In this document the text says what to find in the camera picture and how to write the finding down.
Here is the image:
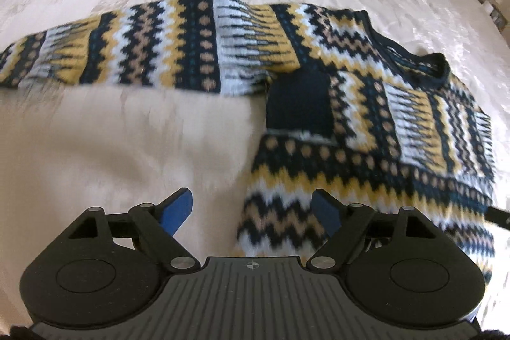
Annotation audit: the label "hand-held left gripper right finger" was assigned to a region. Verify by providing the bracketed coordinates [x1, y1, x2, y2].
[306, 188, 440, 271]

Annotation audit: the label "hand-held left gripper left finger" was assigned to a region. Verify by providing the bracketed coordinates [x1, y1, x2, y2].
[67, 187, 201, 274]

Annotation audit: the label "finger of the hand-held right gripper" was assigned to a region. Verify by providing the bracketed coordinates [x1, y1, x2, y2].
[487, 206, 510, 231]

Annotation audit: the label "patterned knit sweater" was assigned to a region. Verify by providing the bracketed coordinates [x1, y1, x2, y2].
[0, 0, 497, 291]

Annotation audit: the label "cream embroidered bedspread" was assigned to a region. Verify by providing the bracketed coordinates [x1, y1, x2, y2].
[0, 0, 510, 329]

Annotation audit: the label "small bedside items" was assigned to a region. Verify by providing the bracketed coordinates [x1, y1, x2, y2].
[469, 0, 510, 32]

